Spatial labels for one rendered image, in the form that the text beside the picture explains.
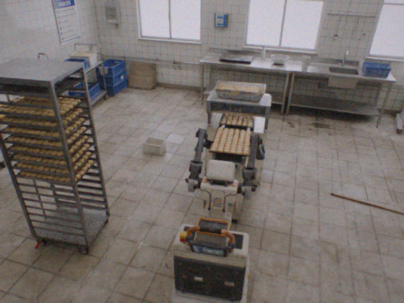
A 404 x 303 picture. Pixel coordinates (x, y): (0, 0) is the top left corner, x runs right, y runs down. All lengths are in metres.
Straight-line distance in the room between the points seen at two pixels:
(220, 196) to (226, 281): 0.64
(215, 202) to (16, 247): 2.27
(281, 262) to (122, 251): 1.61
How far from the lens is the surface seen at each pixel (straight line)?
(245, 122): 3.86
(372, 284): 3.62
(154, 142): 5.12
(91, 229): 3.62
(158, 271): 3.32
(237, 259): 2.40
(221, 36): 6.95
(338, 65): 6.76
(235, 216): 3.67
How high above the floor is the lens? 2.59
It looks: 32 degrees down
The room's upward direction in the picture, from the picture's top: 1 degrees clockwise
